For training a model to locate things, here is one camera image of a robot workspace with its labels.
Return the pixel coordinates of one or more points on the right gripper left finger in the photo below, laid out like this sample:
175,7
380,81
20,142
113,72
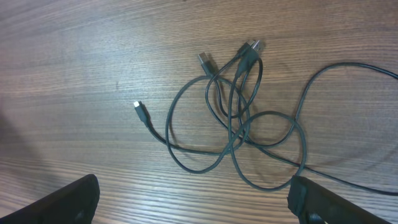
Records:
74,203

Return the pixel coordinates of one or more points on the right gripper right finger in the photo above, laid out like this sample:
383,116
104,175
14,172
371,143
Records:
312,203

